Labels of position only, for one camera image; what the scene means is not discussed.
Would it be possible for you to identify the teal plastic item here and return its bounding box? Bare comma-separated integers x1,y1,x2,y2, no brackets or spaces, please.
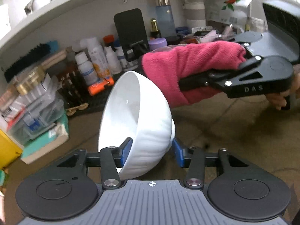
46,40,59,53

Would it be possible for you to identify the white bowl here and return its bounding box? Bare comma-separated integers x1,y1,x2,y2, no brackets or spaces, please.
98,70,176,180

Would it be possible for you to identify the rose gold round tin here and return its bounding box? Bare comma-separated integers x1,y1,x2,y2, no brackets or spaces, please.
0,84,19,106

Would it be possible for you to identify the yellow plastic crate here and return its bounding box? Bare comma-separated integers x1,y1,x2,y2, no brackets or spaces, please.
0,129,24,169

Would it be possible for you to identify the black phone stand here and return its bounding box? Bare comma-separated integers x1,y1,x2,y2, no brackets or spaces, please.
114,8,150,62

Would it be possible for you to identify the pink towel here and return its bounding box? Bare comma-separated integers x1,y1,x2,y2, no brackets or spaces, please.
142,40,246,109

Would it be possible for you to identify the grey striped cardboard box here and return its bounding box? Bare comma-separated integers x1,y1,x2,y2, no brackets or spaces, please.
0,73,56,122

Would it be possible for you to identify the blue bottle gold cap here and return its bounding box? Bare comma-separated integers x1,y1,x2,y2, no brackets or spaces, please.
153,0,176,38

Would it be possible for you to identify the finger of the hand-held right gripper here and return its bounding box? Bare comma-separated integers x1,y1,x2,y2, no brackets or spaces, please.
179,55,263,92

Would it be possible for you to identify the cream tumbler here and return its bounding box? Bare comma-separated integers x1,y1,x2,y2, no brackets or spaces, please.
183,0,207,29

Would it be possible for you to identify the black ribbed mat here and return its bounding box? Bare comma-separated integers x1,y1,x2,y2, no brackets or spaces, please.
66,75,142,118

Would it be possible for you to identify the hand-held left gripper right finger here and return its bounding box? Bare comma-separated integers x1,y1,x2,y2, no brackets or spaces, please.
172,138,249,189

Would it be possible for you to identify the orange packet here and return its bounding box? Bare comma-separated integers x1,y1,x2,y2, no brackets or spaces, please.
88,77,115,96

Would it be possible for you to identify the white bottle blue label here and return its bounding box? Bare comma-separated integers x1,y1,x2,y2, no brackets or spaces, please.
75,52,98,86

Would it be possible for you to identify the small white bottle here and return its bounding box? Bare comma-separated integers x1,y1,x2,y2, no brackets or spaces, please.
104,46,123,75

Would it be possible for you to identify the white floral printed packet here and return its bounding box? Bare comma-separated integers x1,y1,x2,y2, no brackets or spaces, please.
206,0,256,29

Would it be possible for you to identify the black bristle brush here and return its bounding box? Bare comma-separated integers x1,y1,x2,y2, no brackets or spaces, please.
3,43,51,83

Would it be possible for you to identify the person's right hand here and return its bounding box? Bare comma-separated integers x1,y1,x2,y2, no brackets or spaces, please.
266,64,300,111

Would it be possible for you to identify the white shelf unit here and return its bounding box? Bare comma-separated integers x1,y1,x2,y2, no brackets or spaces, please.
0,0,300,61

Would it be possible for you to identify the purple lidded toothpick jar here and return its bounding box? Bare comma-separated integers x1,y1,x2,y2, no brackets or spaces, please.
148,38,168,52

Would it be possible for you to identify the small dark bottle gold cap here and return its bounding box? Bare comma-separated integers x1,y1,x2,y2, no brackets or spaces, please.
149,18,161,39

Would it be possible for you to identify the orange capped bottle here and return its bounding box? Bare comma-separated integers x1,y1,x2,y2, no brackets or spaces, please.
103,35,115,48

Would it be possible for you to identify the beige plastic case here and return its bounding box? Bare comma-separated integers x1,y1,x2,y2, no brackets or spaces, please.
41,50,68,70

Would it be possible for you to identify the white spray bottle orange label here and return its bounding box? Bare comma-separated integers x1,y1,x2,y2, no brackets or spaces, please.
80,37,110,79

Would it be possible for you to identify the teal covered book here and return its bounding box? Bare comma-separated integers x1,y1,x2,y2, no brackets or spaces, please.
21,114,70,164

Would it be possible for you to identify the clear plastic organiser box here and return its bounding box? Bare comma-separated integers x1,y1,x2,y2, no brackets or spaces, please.
6,91,65,146

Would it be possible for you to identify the white bottle blue cap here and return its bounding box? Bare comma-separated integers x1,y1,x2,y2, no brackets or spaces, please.
115,40,128,69

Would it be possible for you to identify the row of black tubes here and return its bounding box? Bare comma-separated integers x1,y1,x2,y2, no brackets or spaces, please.
56,68,89,109

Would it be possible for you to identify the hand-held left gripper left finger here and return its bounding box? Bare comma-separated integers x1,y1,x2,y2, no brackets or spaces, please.
56,138,134,189

